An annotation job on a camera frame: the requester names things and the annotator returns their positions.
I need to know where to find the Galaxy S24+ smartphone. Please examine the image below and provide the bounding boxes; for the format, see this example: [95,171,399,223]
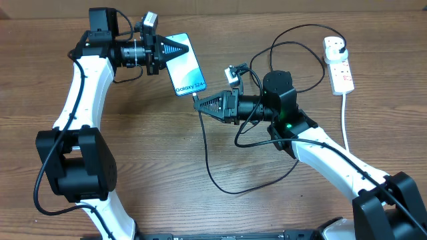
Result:
[166,33,207,96]

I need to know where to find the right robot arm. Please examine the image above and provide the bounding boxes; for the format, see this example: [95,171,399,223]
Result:
[193,71,426,240]

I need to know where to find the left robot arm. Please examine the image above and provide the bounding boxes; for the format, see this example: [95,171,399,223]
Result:
[35,7,189,239]

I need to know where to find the white charger plug adapter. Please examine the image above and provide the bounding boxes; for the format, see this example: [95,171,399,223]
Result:
[324,47,348,65]

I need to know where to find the white power strip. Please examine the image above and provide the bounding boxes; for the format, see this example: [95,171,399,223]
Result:
[323,36,354,95]

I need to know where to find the white power strip cord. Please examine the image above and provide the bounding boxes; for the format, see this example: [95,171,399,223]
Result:
[340,93,351,154]

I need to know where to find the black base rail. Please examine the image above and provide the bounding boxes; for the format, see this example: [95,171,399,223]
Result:
[135,229,323,240]

